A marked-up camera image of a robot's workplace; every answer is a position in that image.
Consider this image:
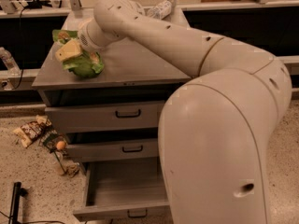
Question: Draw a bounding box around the dark green bag on floor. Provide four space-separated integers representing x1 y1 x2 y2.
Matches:
38 130 65 153

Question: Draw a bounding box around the green rice chip bag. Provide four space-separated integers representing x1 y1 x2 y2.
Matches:
52 30 104 78

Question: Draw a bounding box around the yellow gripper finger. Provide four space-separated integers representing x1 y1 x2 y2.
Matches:
55 39 83 62

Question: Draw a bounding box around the grey drawer cabinet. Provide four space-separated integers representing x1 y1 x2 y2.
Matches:
32 7 192 163

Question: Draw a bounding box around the grey middle drawer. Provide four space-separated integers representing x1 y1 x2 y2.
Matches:
67 139 159 162

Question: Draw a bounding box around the grey open bottom drawer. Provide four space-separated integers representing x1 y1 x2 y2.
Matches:
74 157 169 221

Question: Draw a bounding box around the grey top drawer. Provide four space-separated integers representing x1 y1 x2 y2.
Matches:
46 101 164 133

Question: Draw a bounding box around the clear bottle at left edge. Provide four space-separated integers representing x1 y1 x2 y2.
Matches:
0 47 21 77

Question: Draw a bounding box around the brown chip bag on floor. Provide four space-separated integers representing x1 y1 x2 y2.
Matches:
13 115 51 148

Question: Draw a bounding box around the black stand on floor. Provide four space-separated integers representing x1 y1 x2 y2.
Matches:
8 182 28 224

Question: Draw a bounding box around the orange ball on floor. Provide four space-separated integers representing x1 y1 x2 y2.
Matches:
56 141 66 150

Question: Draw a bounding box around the clear plastic water bottle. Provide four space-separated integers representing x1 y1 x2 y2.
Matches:
147 0 172 20

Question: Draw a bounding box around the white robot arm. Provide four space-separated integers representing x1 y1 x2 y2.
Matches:
78 0 292 224

